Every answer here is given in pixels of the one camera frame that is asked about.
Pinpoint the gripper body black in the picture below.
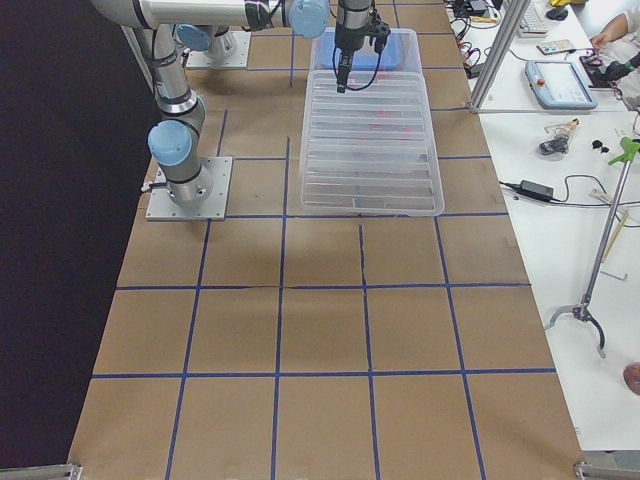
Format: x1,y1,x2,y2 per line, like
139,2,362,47
334,9,390,53

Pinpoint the clear plastic box lid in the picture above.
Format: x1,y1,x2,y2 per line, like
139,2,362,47
298,69,446,218

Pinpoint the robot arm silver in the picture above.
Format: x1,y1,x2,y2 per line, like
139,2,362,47
176,24,237,61
93,1,390,206

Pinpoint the blue plastic tray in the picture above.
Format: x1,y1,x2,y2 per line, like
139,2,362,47
310,27,403,71

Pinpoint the clear plastic storage box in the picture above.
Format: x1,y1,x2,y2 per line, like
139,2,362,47
308,27,441,218

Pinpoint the teach pendant tablet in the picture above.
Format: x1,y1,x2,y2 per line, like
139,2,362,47
524,60,598,110

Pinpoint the black power adapter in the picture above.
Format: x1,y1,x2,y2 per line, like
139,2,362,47
519,180,554,202

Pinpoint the aluminium frame post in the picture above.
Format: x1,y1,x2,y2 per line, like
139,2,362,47
469,0,530,113

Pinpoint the green handled grabber tool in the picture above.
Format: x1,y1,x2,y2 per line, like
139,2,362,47
545,137,639,359

